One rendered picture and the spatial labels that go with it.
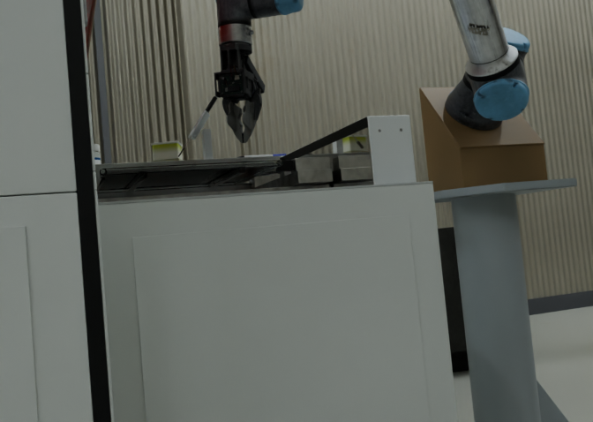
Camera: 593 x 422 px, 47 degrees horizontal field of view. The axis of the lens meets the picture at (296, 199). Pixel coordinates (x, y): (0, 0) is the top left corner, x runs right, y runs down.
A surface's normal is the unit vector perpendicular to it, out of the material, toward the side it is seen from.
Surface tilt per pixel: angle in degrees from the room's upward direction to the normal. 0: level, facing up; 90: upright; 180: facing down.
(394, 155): 90
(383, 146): 90
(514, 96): 140
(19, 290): 90
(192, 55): 90
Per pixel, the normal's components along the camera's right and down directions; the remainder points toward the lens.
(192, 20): 0.32, -0.09
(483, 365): -0.70, 0.02
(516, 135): 0.18, -0.72
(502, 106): -0.11, 0.74
